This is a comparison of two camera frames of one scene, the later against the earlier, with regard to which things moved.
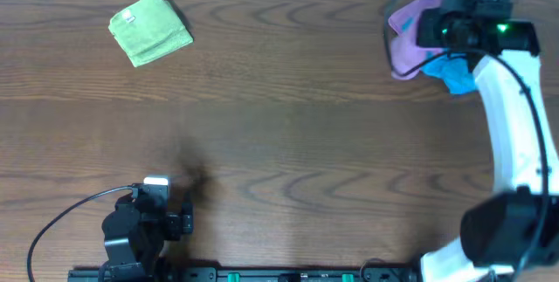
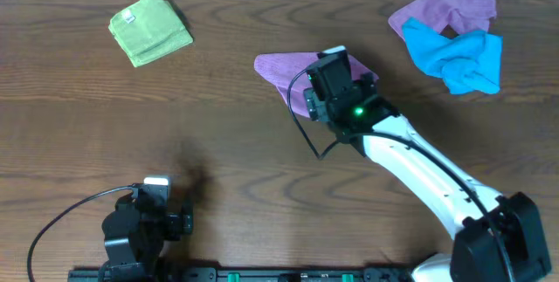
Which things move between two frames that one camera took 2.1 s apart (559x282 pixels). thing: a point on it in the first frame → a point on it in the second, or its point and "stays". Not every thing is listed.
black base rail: (245, 274) stays
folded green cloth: (149, 30) stays
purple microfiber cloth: (407, 57) → (287, 72)
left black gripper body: (186, 219) stays
